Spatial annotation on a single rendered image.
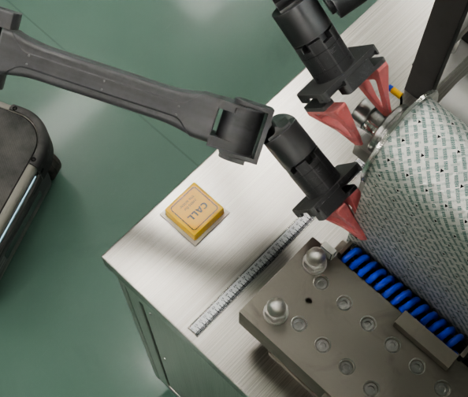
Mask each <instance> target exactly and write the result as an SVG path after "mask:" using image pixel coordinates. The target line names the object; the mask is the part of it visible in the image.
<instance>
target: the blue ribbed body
mask: <svg viewBox="0 0 468 397"><path fill-rule="evenodd" d="M349 260H350V261H351V262H350V264H349V266H348V267H349V268H350V269H351V270H354V269H356V268H357V267H359V269H358V271H357V273H356V274H357V275H358V276H360V277H363V276H364V275H365V274H366V275H367V276H366V278H365V282H367V284H371V283H373V282H374V281H375V284H374V286H373V289H374V290H376V291H380V290H381V289H382V288H383V289H384V290H383V291H382V293H381V295H382V296H383V297H384V298H385V299H387V298H388V297H389V296H392V297H391V299H390V303H391V304H392V305H393V306H396V305H397V304H399V303H400V304H399V308H398V310H399V311H400V312H401V313H403V312H404V311H408V310H409V311H408V313H409V314H410V315H411V316H413V317H414V318H416V317H417V320H418V321H419V322H420V323H421V324H422V325H424V326H425V327H426V328H427V329H428V330H429V331H430V332H431V333H434V335H435V336H436V337H437V338H438V339H440V340H441V341H442V340H443V341H442V342H443V343H445V344H446V345H447V346H448V347H450V348H451V349H452V350H453V351H454V352H455V353H456V354H458V353H460V354H461V353H462V351H463V350H464V349H465V348H466V347H465V346H464V345H463V342H464V339H465V336H464V335H463V334H461V333H459V334H457V335H455V327H453V326H449V327H447V328H446V326H447V321H446V320H445V319H443V318H442V319H440V320H437V318H438V313H437V312H435V311H433V312H430V313H429V305H427V304H423V305H420V304H421V299H420V298H419V297H417V296H416V297H413V298H412V291H411V290H408V289H407V290H405V291H403V289H404V286H403V284H402V283H400V282H398V283H396V284H395V282H396V279H395V277H394V276H392V275H389V276H387V270H386V269H383V268H381V269H378V268H379V264H378V263H377V262H375V261H372V262H370V256H369V255H368V254H362V249H361V248H360V247H355V248H353V249H352V250H351V249H348V250H347V251H346V253H345V254H344V256H343V257H342V258H341V261H342V262H343V263H346V262H348V261H349Z"/></svg>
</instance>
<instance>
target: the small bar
mask: <svg viewBox="0 0 468 397"><path fill-rule="evenodd" d="M393 326H394V327H395V328H397V329H398V330H399V331H400V332H401V333H402V334H404V335H405V337H407V338H408V339H409V340H410V341H411V342H412V343H414V344H415V345H416V346H417V347H419V348H420V349H421V350H422V351H423V352H425V353H426V354H427V355H428V356H429V357H430V358H431V359H432V360H433V361H434V362H436V363H437V364H438V365H439V366H440V367H442V368H443V369H444V370H445V371H446V370H447V369H448V368H449V367H450V366H451V364H452V363H453V362H454V361H455V360H456V358H457V357H458V355H457V354H456V353H455V352H454V351H453V350H452V349H451V348H450V347H448V346H447V345H446V344H445V343H443V342H442V341H441V340H440V339H438V338H437V337H436V336H435V335H434V334H432V333H431V332H430V331H429V330H428V329H427V328H426V327H425V326H424V325H422V324H421V323H420V322H419V321H418V320H416V319H415V318H414V317H413V316H411V315H410V314H409V313H408V312H407V311H404V312H403V313H402V314H401V315H400V316H399V317H398V319H397V320H396V321H395V322H394V324H393Z"/></svg>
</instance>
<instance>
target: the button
mask: <svg viewBox="0 0 468 397"><path fill-rule="evenodd" d="M165 213H166V215H167V216H168V217H169V218H170V219H171V220H172V221H173V222H174V223H176V224H177V225H178V226H179V227H180V228H181V229H182V230H184V231H185V232H186V233H187V234H188V235H189V236H190V237H191V238H192V239H193V240H197V239H198V238H199V237H200V236H201V235H202V234H203V233H204V232H205V231H206V230H207V229H208V228H209V227H210V226H211V225H212V224H213V223H214V222H215V221H216V220H217V219H218V218H219V217H220V216H221V215H222V214H223V213H224V208H223V207H222V206H221V205H220V204H219V203H218V202H216V201H215V200H214V199H213V198H212V197H211V196H209V195H208V194H207V193H206V192H205V191H204V190H203V189H202V188H201V187H200V186H199V185H197V184H196V183H193V184H192V185H191V186H190V187H189V188H187V189H186V190H185V191H184V192H183V193H182V194H181V195H180V196H179V197H178V198H177V199H175V200H174V201H173V202H172V203H171V204H170V205H169V206H168V207H167V208H166V209H165Z"/></svg>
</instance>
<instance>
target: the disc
mask: <svg viewBox="0 0 468 397"><path fill-rule="evenodd" d="M438 96H439V94H438V91H437V90H431V91H428V92H426V93H424V95H422V96H421V97H420V98H418V99H417V100H416V101H415V102H414V103H413V104H412V105H411V106H410V107H409V108H408V109H407V110H406V111H405V112H404V113H403V114H402V115H401V116H400V117H399V118H398V120H397V121H396V122H395V123H394V124H393V126H391V127H390V129H389V130H388V131H387V132H386V134H385V135H384V137H383V138H382V139H381V141H380V142H379V143H378V144H377V146H376V147H375V149H374V150H373V152H372V154H371V155H370V157H369V158H368V160H367V162H366V164H365V166H364V168H363V170H362V173H361V177H360V178H361V181H362V182H363V183H364V184H365V183H366V179H367V177H368V174H369V171H370V167H371V165H372V164H373V162H374V160H375V158H376V156H377V155H378V154H379V152H380V151H381V149H382V147H383V146H384V145H385V144H386V142H387V141H388V139H389V138H390V137H391V135H392V134H393V133H394V131H395V130H396V129H397V128H398V127H399V126H400V125H401V124H402V123H403V122H404V120H405V119H406V118H407V117H408V116H409V115H410V114H411V113H412V112H413V111H414V110H415V109H416V108H418V107H419V106H420V105H421V104H422V103H423V102H425V101H426V100H428V99H430V98H432V99H434V100H435V101H436V102H437V99H438Z"/></svg>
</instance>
